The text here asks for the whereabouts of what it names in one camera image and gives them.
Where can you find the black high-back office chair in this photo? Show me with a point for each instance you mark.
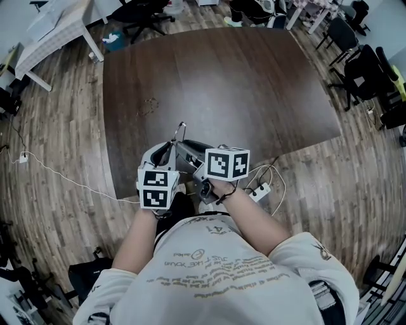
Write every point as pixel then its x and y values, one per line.
pixel 364 79
pixel 358 14

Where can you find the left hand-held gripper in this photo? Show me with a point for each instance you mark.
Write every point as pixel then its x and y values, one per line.
pixel 157 190

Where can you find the person's left forearm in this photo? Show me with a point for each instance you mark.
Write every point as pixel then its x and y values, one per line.
pixel 133 247

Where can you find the white power strip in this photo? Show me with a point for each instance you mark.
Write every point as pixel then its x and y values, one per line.
pixel 260 192
pixel 23 157

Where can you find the black metal-leg chair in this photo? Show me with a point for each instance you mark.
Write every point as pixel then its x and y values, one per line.
pixel 341 35

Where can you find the thin bent metal wire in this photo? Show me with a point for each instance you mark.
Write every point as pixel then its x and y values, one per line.
pixel 181 130

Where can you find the person's right forearm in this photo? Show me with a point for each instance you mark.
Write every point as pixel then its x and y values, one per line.
pixel 253 219

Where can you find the black mesh office chair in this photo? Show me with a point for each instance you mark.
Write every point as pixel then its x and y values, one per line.
pixel 142 12

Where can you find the small checkered cloth table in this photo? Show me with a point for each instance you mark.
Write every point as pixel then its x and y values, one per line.
pixel 314 8

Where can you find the white table with checkered cloth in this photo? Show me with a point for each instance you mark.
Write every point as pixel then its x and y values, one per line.
pixel 54 35

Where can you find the person's white printed t-shirt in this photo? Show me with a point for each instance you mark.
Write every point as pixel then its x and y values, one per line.
pixel 215 279

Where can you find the person's black trousers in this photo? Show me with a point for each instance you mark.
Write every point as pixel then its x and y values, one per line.
pixel 180 206

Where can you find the clear water jug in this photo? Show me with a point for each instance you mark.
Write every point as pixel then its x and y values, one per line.
pixel 174 6

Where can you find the yellow side table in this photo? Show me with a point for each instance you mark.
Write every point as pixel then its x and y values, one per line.
pixel 400 82

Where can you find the black round stool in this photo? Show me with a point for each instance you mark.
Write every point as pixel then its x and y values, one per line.
pixel 377 269

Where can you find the teal waste bin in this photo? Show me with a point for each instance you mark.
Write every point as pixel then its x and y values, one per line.
pixel 114 41

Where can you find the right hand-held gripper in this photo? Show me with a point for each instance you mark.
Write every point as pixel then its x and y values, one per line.
pixel 226 165

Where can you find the small clear bottle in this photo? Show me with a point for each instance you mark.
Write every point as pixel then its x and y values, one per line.
pixel 94 57

